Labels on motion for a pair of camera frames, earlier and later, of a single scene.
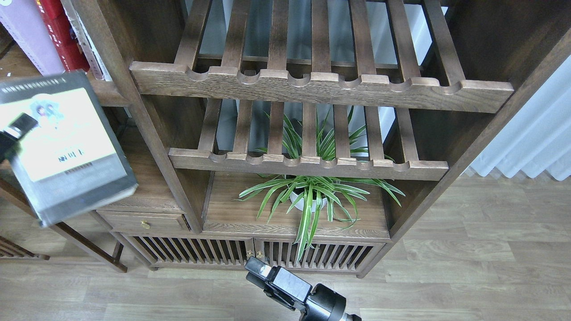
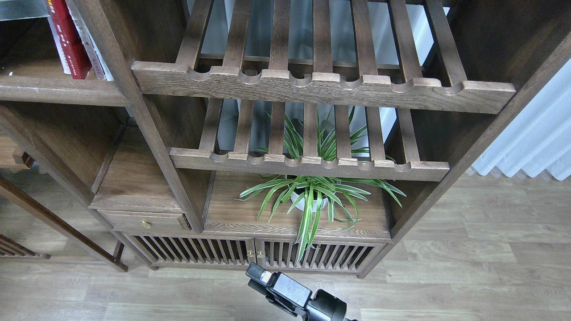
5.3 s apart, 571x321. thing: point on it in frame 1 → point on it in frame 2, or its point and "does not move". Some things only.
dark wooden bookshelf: (312, 133) does not move
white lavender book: (23, 19) → (55, 31)
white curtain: (538, 139) does not move
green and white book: (72, 162) → (15, 10)
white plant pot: (300, 203) does not move
